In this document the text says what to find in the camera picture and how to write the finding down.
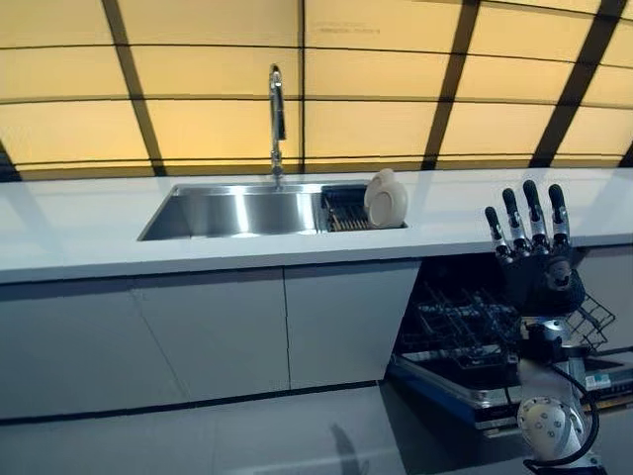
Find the stainless steel sink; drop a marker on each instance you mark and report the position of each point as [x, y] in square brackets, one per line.
[237, 213]

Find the black cabinet plinth strip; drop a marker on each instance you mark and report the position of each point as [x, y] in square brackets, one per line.
[198, 400]

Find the chrome kitchen faucet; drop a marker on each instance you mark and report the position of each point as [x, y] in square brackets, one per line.
[277, 123]

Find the white cabinet door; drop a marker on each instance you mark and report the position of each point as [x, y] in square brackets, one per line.
[64, 351]
[346, 321]
[222, 336]

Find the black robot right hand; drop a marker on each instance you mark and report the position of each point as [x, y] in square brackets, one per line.
[539, 282]

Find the beige round ceramic plate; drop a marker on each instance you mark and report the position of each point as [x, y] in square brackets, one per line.
[378, 176]
[388, 208]

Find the black dish drying rack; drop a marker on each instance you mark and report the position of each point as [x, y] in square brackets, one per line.
[341, 218]

